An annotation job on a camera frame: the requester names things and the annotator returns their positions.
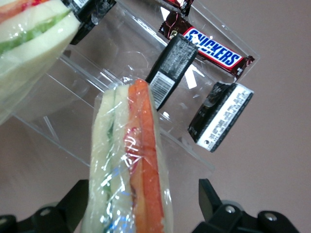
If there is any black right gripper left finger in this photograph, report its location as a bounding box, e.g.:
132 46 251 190
19 180 89 233

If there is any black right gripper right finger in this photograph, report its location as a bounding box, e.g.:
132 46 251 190
191 179 243 233

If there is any Snickers chocolate bar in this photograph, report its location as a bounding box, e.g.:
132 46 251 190
153 0 195 17
159 11 255 82

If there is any small black box with barcode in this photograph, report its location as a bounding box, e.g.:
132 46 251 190
60 0 117 46
145 33 199 112
188 82 255 153

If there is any triangle sandwich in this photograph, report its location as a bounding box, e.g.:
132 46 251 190
81 79 174 233
0 0 82 124

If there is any clear acrylic stepped shelf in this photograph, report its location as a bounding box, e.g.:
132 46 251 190
9 0 260 173

